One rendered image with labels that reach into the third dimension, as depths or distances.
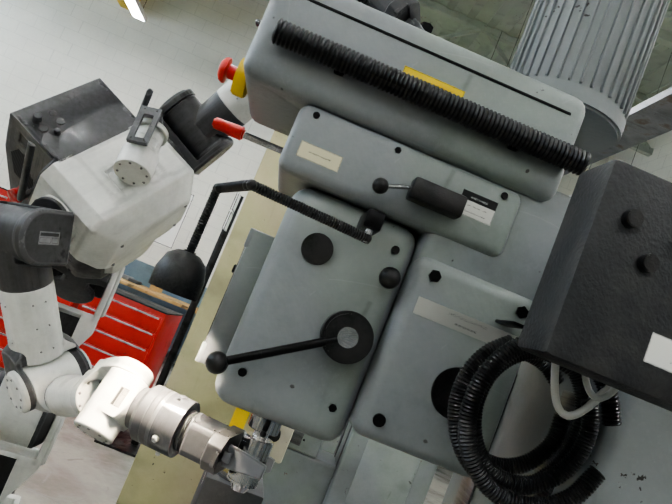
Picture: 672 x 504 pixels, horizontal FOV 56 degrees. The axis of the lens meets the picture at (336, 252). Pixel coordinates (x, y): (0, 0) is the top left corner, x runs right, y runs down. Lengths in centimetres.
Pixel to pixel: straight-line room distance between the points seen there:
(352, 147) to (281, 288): 21
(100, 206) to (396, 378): 62
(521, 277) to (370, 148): 27
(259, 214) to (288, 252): 184
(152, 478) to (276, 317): 201
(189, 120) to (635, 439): 100
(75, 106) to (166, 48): 952
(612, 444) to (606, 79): 51
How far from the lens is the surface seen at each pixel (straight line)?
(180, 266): 89
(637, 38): 110
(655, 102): 476
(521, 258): 92
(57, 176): 123
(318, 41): 86
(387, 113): 88
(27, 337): 123
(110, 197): 122
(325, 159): 87
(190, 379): 273
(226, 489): 132
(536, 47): 106
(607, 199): 68
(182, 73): 1066
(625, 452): 86
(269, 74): 89
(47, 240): 117
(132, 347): 557
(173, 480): 281
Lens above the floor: 147
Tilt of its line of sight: 6 degrees up
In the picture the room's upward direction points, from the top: 22 degrees clockwise
